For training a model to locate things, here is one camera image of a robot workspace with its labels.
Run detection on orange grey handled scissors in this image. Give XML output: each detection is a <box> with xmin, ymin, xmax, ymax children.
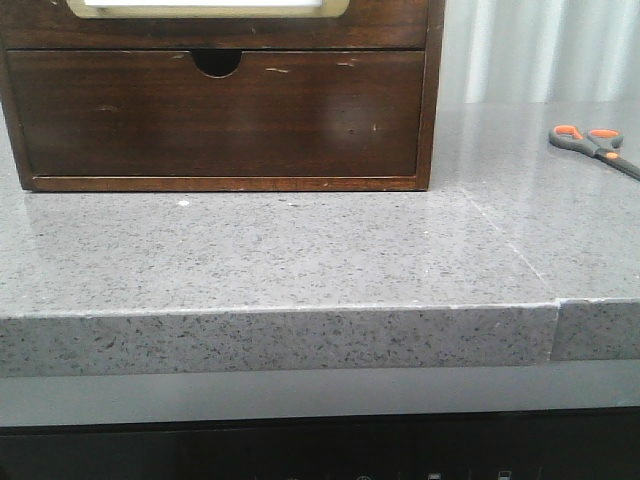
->
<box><xmin>548</xmin><ymin>125</ymin><xmax>639</xmax><ymax>180</ymax></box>

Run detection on dark wooden drawer cabinet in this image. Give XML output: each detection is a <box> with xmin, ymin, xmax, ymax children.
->
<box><xmin>1</xmin><ymin>1</ymin><xmax>445</xmax><ymax>192</ymax></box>

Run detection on white pleated curtain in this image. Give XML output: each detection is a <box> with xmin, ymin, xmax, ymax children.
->
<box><xmin>439</xmin><ymin>1</ymin><xmax>639</xmax><ymax>105</ymax></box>

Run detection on black appliance control panel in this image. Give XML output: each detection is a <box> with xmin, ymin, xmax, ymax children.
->
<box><xmin>1</xmin><ymin>407</ymin><xmax>639</xmax><ymax>479</ymax></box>

